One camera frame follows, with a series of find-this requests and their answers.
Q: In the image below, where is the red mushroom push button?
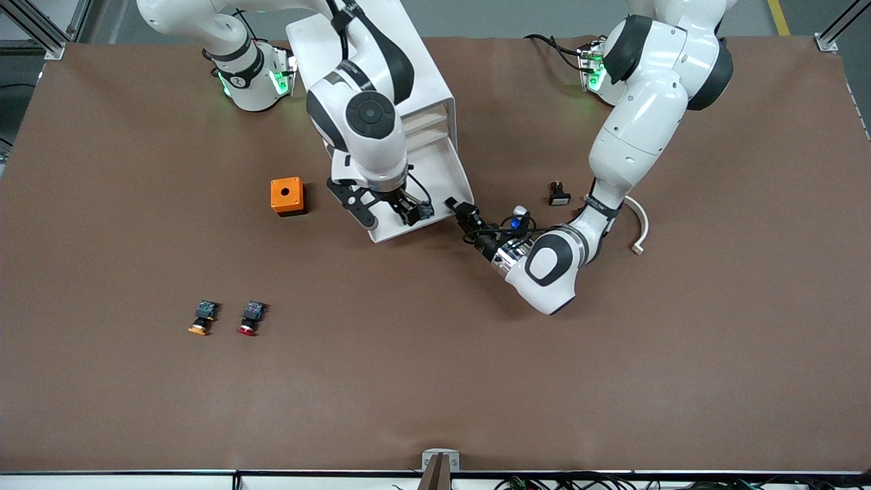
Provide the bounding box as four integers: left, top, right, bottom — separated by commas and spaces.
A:
237, 300, 267, 337

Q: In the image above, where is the yellow mushroom push button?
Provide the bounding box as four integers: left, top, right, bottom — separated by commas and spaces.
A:
188, 300, 220, 337

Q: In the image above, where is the orange box with hole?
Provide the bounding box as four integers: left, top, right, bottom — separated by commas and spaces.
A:
270, 177, 307, 217

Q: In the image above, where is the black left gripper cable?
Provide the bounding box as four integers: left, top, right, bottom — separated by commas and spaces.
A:
475, 215, 540, 250

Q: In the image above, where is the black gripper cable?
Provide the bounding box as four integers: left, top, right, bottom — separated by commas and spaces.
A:
406, 170, 435, 206
475, 215, 540, 250

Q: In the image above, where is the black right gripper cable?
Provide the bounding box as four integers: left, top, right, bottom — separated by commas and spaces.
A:
406, 170, 435, 206

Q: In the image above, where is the white half-ring pipe clamp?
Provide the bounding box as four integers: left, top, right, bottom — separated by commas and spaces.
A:
583, 193, 650, 256

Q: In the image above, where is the black arm base cable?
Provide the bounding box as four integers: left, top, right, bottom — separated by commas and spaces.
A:
523, 33, 588, 73

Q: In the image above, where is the grey corner bracket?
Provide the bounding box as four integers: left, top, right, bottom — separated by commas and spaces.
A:
421, 448, 461, 472

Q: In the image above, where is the dark camera stand post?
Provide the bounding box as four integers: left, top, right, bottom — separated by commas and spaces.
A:
416, 453, 453, 490

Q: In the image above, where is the tangled floor cable bundle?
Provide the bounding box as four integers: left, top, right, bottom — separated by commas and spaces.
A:
391, 473, 871, 490

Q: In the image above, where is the aluminium frame post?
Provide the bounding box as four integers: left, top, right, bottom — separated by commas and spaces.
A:
0, 0, 93, 61
815, 0, 871, 52

